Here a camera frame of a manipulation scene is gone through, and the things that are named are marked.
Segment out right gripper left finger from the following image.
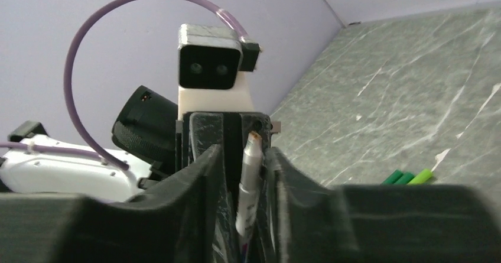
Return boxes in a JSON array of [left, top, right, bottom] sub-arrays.
[[1, 145, 223, 262]]

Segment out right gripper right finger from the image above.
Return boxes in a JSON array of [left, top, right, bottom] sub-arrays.
[[266, 148, 500, 262]]

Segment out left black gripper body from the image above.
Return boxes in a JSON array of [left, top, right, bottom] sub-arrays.
[[175, 112, 281, 176]]

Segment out white pen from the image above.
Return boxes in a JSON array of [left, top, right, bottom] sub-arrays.
[[235, 131, 263, 262]]

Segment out dark green pen cap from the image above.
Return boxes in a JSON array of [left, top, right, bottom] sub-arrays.
[[394, 172, 415, 185], [382, 170, 404, 184]]

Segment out light green pen cap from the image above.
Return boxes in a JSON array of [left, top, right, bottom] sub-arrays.
[[407, 169, 434, 185]]

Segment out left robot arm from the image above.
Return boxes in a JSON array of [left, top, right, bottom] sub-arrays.
[[1, 86, 279, 202]]

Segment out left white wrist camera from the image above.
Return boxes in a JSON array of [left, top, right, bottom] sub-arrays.
[[178, 24, 261, 119]]

